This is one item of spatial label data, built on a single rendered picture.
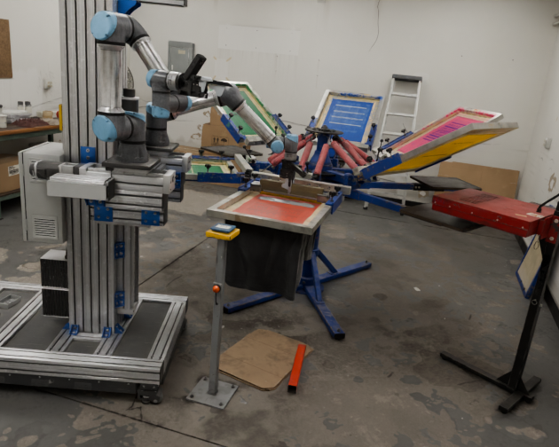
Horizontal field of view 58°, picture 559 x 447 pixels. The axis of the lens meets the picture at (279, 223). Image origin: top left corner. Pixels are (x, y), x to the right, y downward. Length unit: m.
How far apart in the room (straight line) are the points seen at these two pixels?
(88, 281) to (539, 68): 5.87
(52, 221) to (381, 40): 5.31
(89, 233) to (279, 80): 5.05
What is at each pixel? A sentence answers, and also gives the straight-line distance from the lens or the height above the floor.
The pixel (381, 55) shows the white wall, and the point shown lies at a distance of 7.18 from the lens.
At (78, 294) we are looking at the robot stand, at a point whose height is 0.46.
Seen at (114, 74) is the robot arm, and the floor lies 1.66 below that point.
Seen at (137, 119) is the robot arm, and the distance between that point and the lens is 2.47.
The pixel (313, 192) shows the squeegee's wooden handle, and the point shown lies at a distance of 3.14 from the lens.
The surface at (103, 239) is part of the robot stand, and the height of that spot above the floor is 0.79.
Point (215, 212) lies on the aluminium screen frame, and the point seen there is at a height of 0.98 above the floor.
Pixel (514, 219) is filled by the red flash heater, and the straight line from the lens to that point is 2.97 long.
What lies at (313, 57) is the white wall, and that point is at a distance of 7.33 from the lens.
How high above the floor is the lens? 1.77
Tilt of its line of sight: 18 degrees down
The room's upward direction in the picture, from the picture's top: 6 degrees clockwise
